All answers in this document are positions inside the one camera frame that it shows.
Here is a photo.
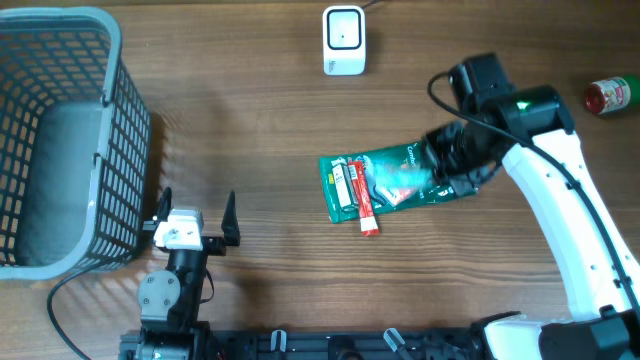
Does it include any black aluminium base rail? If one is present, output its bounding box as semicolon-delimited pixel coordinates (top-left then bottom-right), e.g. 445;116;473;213
118;328;486;360

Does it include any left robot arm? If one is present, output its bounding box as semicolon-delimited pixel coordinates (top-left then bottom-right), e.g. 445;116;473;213
119;188;241;360

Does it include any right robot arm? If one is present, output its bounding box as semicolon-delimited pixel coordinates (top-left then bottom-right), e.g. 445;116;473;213
421;53;639;359

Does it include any green lid plastic jar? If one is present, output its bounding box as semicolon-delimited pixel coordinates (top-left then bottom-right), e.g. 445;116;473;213
585;75;639;115

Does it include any grey plastic shopping basket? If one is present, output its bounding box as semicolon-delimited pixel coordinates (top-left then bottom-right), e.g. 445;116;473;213
1;7;152;280

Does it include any red toothpaste tube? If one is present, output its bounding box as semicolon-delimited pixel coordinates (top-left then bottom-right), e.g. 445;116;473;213
348;161;379;236

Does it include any green 3M gloves package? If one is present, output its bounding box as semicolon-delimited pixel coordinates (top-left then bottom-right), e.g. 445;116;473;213
318;142;478;224

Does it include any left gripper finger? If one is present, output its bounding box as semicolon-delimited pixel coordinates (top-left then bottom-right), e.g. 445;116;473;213
221;191;241;246
152;187;172;223

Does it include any red white small packet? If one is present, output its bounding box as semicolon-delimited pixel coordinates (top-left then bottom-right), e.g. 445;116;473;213
376;186;417;207

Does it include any light green wipes packet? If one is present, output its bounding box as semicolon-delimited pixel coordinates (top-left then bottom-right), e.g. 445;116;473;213
373;163;433;190

